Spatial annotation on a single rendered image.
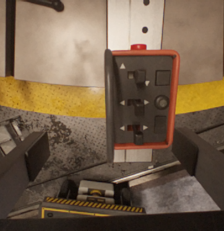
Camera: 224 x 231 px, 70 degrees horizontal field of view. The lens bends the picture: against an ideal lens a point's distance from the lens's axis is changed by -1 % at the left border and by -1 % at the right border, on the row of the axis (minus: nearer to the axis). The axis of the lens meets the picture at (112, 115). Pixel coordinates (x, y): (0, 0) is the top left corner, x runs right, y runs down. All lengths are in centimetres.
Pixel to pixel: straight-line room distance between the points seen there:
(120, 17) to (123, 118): 24
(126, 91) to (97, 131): 90
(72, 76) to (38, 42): 21
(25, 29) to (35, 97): 50
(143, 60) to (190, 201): 154
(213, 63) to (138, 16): 59
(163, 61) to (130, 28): 15
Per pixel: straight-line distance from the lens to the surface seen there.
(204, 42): 94
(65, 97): 117
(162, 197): 162
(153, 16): 46
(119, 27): 44
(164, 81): 34
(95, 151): 128
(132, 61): 32
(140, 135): 29
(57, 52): 84
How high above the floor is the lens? 112
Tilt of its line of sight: 73 degrees down
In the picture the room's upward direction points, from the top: 174 degrees clockwise
